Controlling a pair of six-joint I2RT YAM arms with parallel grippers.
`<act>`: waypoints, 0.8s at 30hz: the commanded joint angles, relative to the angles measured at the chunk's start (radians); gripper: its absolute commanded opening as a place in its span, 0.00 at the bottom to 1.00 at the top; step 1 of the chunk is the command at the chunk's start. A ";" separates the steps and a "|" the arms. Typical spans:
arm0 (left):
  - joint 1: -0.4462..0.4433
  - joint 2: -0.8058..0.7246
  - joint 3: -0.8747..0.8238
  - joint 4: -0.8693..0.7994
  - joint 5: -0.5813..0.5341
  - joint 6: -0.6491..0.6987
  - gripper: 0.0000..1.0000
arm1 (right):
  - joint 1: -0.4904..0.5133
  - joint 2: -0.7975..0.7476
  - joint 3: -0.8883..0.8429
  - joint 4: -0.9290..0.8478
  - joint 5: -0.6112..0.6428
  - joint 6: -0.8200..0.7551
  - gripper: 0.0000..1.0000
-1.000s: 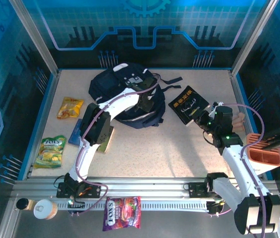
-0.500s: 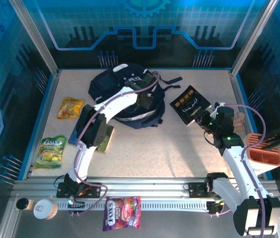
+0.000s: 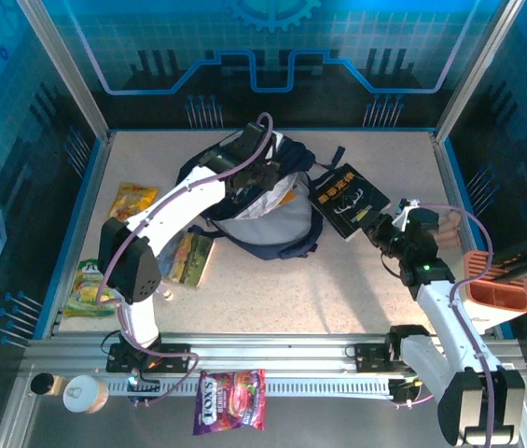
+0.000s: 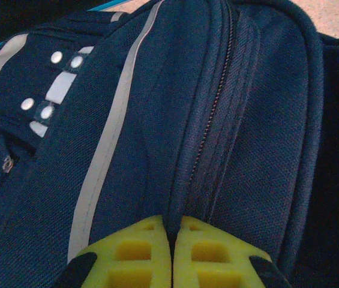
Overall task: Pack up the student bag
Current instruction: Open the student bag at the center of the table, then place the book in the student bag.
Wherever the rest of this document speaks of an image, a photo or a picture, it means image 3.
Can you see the black book with antlers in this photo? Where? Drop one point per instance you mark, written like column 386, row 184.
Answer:
column 347, row 196

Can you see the navy blue backpack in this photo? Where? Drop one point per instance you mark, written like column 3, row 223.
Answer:
column 263, row 228

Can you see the landscape painting cover book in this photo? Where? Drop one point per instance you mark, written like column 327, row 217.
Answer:
column 188, row 259

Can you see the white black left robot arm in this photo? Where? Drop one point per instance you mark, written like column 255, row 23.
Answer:
column 174, row 210

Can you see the yellow orange snack bag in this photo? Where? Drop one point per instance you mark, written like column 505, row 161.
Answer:
column 132, row 200

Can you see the green yellow snack bag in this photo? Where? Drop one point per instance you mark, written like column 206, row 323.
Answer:
column 86, row 289

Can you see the purple Fox's candy bag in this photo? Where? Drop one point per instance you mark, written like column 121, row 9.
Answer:
column 228, row 401

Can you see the orange white knife block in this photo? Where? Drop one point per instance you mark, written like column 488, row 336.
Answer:
column 496, row 298

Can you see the small white tube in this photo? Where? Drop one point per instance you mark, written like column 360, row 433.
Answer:
column 166, row 294

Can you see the white pull-tab can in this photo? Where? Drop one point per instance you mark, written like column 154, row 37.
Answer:
column 83, row 394

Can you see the black capped small bottle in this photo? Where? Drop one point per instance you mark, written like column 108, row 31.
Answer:
column 41, row 383

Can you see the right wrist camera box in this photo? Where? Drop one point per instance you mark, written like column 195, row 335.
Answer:
column 424, row 224

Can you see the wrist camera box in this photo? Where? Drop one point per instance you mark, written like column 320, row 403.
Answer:
column 249, row 140
column 424, row 224

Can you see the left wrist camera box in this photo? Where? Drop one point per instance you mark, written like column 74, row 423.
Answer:
column 249, row 140

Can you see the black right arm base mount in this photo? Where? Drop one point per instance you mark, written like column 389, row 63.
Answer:
column 370, row 357

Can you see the aluminium mounting rail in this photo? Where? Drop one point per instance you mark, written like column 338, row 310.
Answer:
column 272, row 350

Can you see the aluminium frame post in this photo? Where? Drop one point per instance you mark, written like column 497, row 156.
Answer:
column 477, row 70
column 68, row 70

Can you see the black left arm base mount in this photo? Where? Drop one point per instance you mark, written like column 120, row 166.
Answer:
column 174, row 354

